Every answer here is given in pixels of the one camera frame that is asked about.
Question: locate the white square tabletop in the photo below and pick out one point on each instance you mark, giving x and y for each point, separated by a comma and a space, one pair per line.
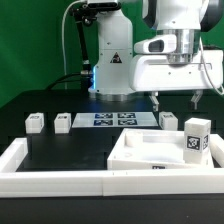
138, 149

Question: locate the white U-shaped fence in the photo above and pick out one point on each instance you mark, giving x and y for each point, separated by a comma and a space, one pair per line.
100, 183

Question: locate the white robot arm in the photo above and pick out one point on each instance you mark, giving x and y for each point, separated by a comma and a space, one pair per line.
175, 59

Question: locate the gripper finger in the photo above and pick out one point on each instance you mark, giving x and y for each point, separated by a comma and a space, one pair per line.
155, 103
197, 94

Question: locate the white marker plate with tags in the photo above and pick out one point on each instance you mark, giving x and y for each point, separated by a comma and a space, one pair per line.
115, 119

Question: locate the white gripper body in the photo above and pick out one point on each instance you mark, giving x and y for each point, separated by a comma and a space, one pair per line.
150, 69

